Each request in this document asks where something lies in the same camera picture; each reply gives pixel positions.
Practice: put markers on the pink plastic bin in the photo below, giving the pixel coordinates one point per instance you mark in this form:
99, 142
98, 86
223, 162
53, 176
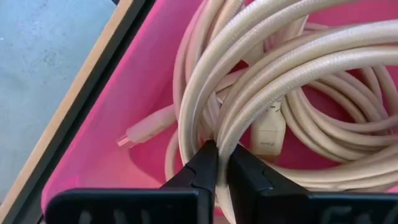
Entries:
133, 77

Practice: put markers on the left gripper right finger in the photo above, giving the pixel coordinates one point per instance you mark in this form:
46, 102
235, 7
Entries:
280, 205

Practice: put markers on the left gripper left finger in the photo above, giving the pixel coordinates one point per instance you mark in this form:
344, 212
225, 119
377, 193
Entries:
155, 205

